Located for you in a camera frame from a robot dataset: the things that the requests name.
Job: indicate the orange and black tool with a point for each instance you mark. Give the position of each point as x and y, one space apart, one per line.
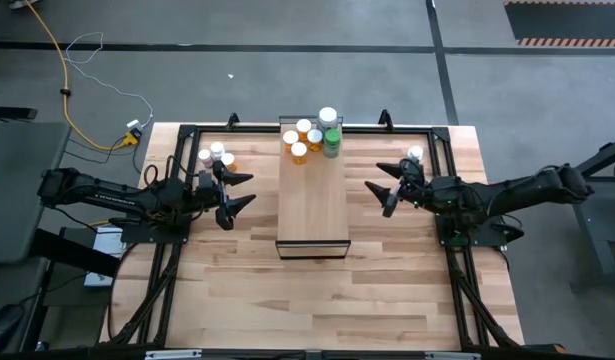
552 348

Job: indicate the black metal table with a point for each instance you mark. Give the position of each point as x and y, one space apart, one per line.
602 225

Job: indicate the white bottle with printed label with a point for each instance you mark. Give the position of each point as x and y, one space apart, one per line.
415 152

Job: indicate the black aluminium table frame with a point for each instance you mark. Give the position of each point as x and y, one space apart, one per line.
247 129

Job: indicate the black rounded device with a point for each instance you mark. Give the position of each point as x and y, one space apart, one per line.
2 327

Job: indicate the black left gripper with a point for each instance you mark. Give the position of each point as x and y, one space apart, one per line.
207 192

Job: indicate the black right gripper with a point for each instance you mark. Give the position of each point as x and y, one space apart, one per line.
422 192

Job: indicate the white box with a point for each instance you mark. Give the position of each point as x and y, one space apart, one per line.
107 242

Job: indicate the black frame bracket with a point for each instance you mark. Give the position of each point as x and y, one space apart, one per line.
385 118
232 120

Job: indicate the black flat panel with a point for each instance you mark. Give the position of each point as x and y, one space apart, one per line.
12 113

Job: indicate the black slanted beam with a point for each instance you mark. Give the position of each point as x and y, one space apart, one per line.
72 252

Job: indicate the green-capped medicine bottle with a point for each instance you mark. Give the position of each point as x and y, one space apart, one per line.
332 136

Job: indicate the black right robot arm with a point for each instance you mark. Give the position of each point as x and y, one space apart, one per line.
512 192

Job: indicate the white power adapter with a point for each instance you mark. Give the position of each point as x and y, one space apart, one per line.
133 123

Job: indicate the grey side table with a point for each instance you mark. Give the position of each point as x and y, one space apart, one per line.
22 200

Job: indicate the black mat with hazard stripes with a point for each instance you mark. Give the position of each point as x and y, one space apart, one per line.
567 22

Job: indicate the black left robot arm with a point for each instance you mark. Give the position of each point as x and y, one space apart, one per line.
112 195

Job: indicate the wooden shelf with black frame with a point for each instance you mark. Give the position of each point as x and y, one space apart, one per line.
312 200

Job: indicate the silver metal bracket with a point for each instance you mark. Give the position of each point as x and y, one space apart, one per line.
452 355
173 354

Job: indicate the person's shoe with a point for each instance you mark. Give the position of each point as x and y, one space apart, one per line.
24 3

